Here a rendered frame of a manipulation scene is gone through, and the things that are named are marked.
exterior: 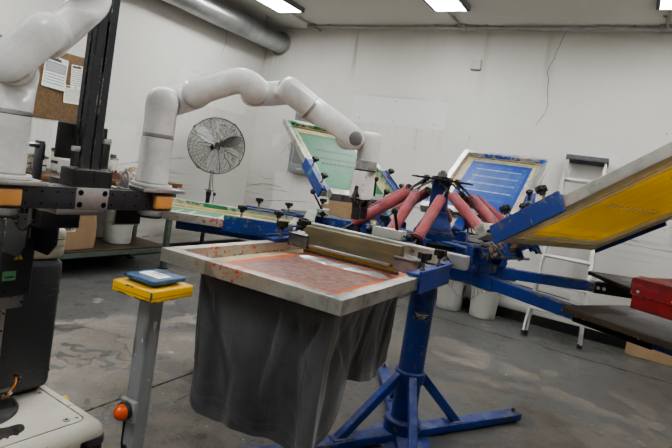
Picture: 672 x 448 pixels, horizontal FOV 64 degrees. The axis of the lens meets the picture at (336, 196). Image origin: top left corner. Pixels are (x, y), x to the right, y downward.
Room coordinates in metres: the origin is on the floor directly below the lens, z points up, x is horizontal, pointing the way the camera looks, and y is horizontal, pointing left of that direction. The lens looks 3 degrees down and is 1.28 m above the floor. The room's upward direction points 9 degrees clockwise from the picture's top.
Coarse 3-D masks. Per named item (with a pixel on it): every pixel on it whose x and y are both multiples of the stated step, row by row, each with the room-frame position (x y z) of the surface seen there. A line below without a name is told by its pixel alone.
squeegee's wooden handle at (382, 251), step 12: (312, 228) 1.93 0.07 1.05; (324, 228) 1.93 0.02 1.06; (312, 240) 1.92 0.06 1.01; (324, 240) 1.90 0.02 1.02; (336, 240) 1.88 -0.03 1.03; (348, 240) 1.85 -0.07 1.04; (360, 240) 1.83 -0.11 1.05; (372, 240) 1.81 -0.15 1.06; (348, 252) 1.85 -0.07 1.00; (360, 252) 1.83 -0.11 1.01; (372, 252) 1.81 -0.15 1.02; (384, 252) 1.78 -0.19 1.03; (396, 252) 1.76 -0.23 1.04
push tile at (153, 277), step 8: (128, 272) 1.23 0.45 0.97; (136, 272) 1.24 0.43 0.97; (144, 272) 1.25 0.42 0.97; (152, 272) 1.26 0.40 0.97; (160, 272) 1.27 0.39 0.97; (168, 272) 1.29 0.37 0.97; (144, 280) 1.19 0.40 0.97; (152, 280) 1.19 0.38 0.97; (160, 280) 1.20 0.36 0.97; (168, 280) 1.22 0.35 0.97; (176, 280) 1.24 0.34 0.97; (184, 280) 1.26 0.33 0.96
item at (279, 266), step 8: (272, 256) 1.79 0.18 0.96; (280, 256) 1.81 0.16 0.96; (288, 256) 1.84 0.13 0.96; (320, 256) 1.94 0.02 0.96; (240, 264) 1.58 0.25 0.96; (248, 264) 1.60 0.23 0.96; (256, 264) 1.62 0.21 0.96; (264, 264) 1.63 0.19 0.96; (272, 264) 1.65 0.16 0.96; (280, 264) 1.67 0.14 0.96; (288, 264) 1.69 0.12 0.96; (296, 264) 1.71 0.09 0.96; (304, 264) 1.73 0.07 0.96; (312, 264) 1.76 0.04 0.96; (320, 264) 1.78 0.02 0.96; (264, 272) 1.52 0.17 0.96; (272, 272) 1.54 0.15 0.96; (280, 272) 1.55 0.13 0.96; (288, 272) 1.57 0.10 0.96; (296, 272) 1.59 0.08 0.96; (304, 272) 1.61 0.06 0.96
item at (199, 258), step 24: (264, 240) 1.88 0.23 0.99; (192, 264) 1.42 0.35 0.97; (216, 264) 1.38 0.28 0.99; (264, 288) 1.30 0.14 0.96; (288, 288) 1.27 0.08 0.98; (312, 288) 1.26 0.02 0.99; (360, 288) 1.35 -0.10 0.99; (384, 288) 1.40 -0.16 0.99; (408, 288) 1.56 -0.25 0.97; (336, 312) 1.20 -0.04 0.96
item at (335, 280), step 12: (288, 276) 1.52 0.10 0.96; (300, 276) 1.54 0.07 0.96; (312, 276) 1.57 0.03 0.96; (324, 276) 1.59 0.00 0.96; (336, 276) 1.62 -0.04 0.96; (348, 276) 1.65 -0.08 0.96; (360, 276) 1.68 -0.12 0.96; (396, 276) 1.78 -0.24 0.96; (324, 288) 1.44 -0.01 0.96; (336, 288) 1.46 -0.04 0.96; (348, 288) 1.48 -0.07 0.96
